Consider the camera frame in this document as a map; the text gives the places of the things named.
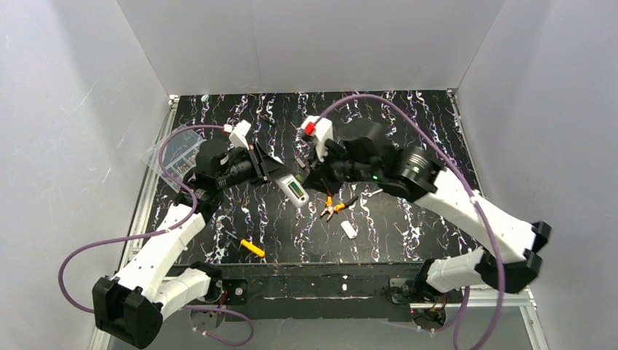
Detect small green capped battery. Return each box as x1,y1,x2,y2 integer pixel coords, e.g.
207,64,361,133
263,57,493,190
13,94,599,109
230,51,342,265
288,180,305,201

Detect white remote control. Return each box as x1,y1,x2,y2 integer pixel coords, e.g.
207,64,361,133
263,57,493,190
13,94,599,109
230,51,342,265
274,156,308,209

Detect white battery cover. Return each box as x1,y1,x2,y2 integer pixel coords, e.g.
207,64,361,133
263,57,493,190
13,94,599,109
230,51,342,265
340,221,357,240

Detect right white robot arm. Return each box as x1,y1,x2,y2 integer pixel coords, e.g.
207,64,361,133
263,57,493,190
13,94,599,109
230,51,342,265
301,117,552,295

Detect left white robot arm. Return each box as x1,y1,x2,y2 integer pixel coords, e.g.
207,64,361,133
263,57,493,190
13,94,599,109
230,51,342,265
92,139,308,349

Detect clear plastic screw box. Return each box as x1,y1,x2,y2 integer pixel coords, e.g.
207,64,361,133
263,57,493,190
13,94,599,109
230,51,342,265
141,130,205,192

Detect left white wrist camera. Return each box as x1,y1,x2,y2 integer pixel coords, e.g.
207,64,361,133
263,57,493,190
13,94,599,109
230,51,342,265
223,120,251,149

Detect orange handled pliers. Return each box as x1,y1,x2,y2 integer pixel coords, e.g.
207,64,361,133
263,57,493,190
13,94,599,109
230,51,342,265
319,192,359,222

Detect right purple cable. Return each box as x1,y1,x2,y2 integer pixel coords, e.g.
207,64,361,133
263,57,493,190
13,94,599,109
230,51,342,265
316,94,506,350

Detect purple cable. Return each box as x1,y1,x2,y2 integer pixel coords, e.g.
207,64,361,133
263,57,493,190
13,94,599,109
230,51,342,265
316,94,506,350
58,124,255,347

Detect yellow handled screwdriver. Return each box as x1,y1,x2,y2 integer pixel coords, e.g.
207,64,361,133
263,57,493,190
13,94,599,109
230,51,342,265
225,230,266,258

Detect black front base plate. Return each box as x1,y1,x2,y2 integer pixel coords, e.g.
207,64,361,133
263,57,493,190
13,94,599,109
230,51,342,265
212,262,464,322

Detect aluminium frame rail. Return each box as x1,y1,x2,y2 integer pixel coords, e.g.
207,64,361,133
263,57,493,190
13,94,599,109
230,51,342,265
409,285,549,349

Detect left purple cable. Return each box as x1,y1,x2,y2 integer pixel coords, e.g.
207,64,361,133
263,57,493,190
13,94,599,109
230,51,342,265
58,124,255,347

